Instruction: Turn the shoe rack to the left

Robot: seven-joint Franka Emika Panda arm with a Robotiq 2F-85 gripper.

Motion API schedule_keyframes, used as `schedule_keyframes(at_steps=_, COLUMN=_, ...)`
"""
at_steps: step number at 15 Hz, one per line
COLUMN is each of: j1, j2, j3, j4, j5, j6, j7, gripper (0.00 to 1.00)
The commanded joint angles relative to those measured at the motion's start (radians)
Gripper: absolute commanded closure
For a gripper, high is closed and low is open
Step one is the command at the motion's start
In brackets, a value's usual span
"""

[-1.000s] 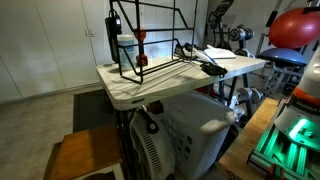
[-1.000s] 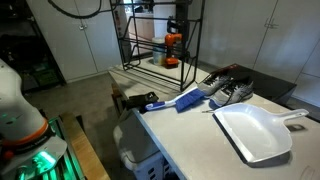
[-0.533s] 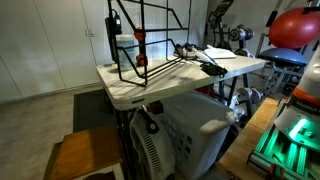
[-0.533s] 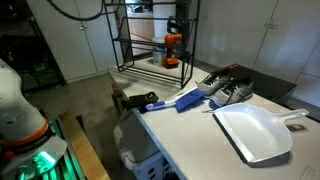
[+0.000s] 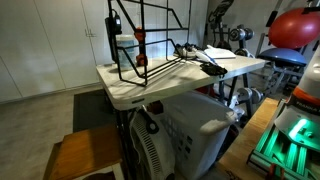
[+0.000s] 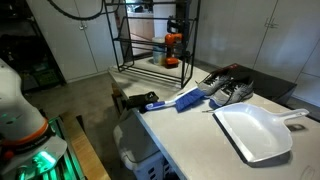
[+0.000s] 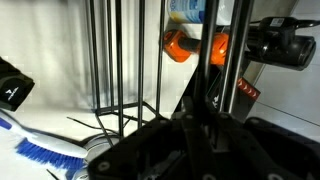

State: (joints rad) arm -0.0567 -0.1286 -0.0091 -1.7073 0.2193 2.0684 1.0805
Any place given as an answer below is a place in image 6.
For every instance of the dark storage shelf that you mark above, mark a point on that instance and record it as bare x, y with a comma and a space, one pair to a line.
20, 43

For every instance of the grey running shoe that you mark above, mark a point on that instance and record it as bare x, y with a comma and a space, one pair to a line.
213, 85
233, 93

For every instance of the blue hand brush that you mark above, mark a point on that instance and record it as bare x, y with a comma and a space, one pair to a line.
190, 100

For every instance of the small black square tag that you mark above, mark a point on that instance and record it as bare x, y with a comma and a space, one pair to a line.
296, 127

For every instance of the clear wipes container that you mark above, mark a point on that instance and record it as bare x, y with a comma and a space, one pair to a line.
159, 55

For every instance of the brown wooden stool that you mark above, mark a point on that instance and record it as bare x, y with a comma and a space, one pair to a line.
116, 98

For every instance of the black work glove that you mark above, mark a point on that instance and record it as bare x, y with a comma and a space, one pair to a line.
140, 100

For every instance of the black floor mat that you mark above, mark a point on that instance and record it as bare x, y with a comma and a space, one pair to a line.
266, 83

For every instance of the white plastic dustpan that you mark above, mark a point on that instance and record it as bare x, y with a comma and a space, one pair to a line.
256, 133

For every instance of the light wooden bench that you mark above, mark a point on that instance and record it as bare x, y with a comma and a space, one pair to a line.
86, 153

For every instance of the green lit robot mounting platform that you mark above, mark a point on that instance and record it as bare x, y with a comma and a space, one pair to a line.
71, 160

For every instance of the black hanging charger device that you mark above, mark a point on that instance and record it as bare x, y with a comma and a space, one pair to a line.
183, 13

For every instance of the green plastic crate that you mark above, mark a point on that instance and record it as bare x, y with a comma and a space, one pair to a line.
45, 77

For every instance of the white cabinet doors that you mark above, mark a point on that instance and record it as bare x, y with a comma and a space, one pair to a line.
286, 43
76, 46

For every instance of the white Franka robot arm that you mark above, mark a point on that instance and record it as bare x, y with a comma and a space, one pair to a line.
16, 110

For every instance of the white laundry basket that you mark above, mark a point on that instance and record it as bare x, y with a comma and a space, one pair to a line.
133, 143

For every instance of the black metal shoe rack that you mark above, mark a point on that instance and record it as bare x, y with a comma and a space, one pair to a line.
113, 40

